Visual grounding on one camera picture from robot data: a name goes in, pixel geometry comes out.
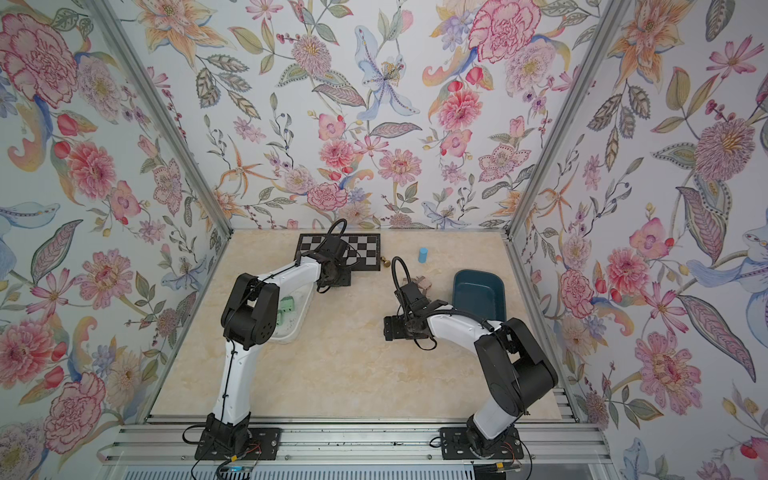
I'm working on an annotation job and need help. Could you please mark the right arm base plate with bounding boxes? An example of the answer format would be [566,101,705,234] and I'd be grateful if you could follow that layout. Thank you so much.
[437,426,526,461]

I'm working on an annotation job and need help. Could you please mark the dark teal storage bin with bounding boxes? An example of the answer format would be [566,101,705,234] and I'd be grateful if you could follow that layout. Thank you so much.
[452,269,507,321]

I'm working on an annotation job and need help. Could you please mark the aluminium corner post left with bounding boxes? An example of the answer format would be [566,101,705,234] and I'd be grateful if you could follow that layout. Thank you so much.
[85,1,234,241]

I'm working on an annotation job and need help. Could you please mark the aluminium front rail frame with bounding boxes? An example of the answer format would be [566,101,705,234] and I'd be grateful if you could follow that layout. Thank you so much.
[97,390,618,479]

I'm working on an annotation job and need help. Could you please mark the aluminium corner post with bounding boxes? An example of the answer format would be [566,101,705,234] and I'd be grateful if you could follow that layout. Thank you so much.
[85,1,234,241]
[505,1,630,242]

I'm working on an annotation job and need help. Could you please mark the white storage bin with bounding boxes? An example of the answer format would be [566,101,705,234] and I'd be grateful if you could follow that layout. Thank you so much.
[270,279,316,344]

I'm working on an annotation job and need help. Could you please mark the aluminium corner post right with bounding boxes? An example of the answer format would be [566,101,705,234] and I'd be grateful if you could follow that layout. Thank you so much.
[505,1,630,242]

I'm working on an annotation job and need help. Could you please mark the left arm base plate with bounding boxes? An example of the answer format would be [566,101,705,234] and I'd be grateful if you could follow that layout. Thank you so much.
[194,415,282,462]

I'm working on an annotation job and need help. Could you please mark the pink plug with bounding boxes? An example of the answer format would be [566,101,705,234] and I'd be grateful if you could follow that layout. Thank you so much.
[414,276,432,295]

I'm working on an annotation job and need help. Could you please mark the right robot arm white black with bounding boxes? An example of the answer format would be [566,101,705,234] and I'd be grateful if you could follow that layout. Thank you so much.
[384,282,559,450]

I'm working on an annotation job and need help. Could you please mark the green plug one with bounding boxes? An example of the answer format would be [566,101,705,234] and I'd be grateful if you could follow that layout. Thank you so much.
[279,296,295,313]

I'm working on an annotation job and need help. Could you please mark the black chessboard box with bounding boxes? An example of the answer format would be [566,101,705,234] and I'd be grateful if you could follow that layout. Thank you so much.
[296,233,381,271]

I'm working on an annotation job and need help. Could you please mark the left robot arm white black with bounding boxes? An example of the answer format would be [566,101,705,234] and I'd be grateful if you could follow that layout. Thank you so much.
[210,233,349,430]

